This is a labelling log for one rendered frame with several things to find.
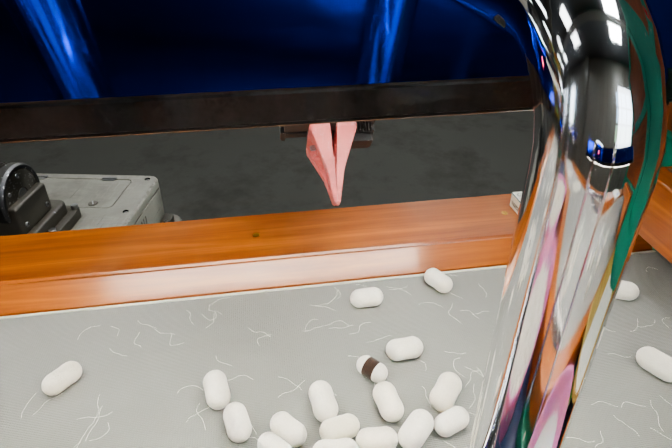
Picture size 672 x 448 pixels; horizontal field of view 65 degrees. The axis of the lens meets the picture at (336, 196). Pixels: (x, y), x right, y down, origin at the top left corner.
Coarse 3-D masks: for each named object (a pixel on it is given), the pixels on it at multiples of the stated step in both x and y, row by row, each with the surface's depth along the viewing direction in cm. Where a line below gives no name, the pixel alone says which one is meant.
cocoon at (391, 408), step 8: (376, 384) 46; (384, 384) 45; (376, 392) 45; (384, 392) 45; (392, 392) 45; (376, 400) 45; (384, 400) 44; (392, 400) 44; (400, 400) 44; (384, 408) 44; (392, 408) 43; (400, 408) 44; (384, 416) 44; (392, 416) 43; (400, 416) 44
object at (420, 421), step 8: (416, 416) 43; (424, 416) 43; (408, 424) 42; (416, 424) 42; (424, 424) 42; (432, 424) 43; (400, 432) 42; (408, 432) 41; (416, 432) 41; (424, 432) 42; (400, 440) 42; (408, 440) 41; (416, 440) 41; (424, 440) 42
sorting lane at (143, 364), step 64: (640, 256) 64; (0, 320) 55; (64, 320) 55; (128, 320) 55; (192, 320) 55; (256, 320) 55; (320, 320) 55; (384, 320) 55; (448, 320) 55; (640, 320) 55; (0, 384) 48; (128, 384) 48; (192, 384) 48; (256, 384) 48; (640, 384) 48
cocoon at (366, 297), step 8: (368, 288) 56; (376, 288) 56; (352, 296) 56; (360, 296) 55; (368, 296) 55; (376, 296) 55; (352, 304) 56; (360, 304) 55; (368, 304) 55; (376, 304) 56
